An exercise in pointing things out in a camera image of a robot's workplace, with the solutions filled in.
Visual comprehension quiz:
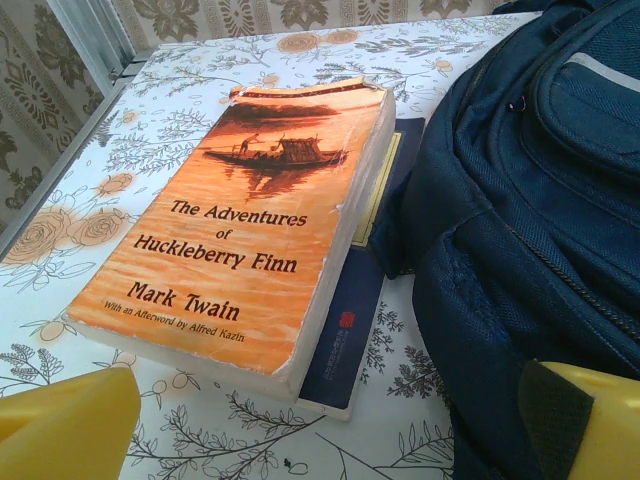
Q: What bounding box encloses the aluminium frame post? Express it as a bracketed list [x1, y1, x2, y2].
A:
[49, 0, 139, 96]

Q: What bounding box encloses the aluminium side rail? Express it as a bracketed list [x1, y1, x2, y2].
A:
[0, 74, 146, 264]

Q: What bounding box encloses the orange Huckleberry Finn paperback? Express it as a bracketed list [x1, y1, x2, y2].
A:
[62, 84, 399, 399]

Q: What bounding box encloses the navy blue backpack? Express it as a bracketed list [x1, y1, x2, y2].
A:
[369, 0, 640, 480]

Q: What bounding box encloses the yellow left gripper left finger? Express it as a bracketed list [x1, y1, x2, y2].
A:
[0, 364, 144, 480]

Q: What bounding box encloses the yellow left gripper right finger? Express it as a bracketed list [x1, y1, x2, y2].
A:
[517, 358, 640, 480]

